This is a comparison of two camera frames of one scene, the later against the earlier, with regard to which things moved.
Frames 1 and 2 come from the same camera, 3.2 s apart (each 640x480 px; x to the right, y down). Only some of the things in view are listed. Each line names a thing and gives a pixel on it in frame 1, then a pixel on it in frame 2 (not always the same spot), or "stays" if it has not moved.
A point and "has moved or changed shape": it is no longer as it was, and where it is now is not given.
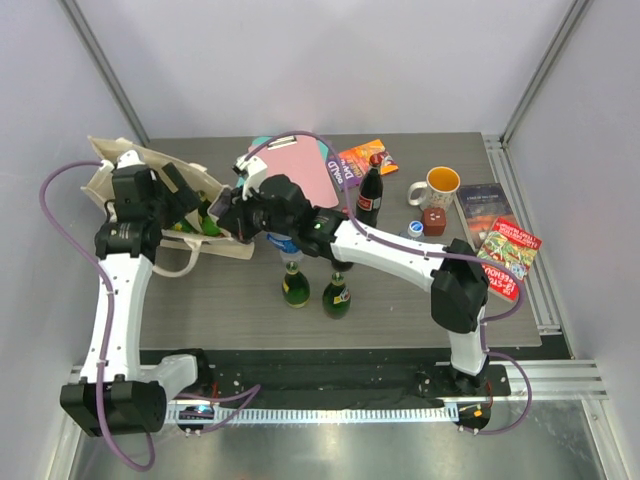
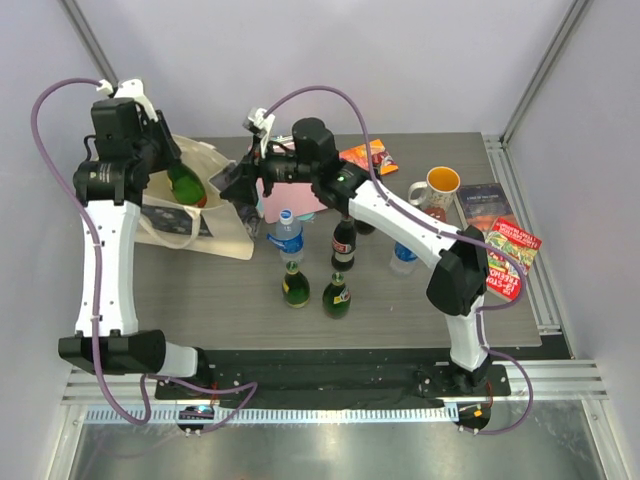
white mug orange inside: [437, 191] stays
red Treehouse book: [513, 247] stays
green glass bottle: [296, 288] stays
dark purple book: [482, 205] stays
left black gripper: [182, 200] → [172, 145]
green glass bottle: [209, 226] has moved or changed shape
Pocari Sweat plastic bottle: [289, 251] stays
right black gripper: [236, 219] → [243, 188]
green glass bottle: [336, 297] stays
